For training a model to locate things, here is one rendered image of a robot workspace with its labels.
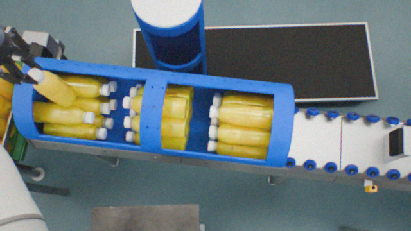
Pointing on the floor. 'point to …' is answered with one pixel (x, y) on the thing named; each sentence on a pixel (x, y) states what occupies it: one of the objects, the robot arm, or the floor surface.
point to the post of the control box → (45, 189)
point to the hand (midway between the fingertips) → (29, 71)
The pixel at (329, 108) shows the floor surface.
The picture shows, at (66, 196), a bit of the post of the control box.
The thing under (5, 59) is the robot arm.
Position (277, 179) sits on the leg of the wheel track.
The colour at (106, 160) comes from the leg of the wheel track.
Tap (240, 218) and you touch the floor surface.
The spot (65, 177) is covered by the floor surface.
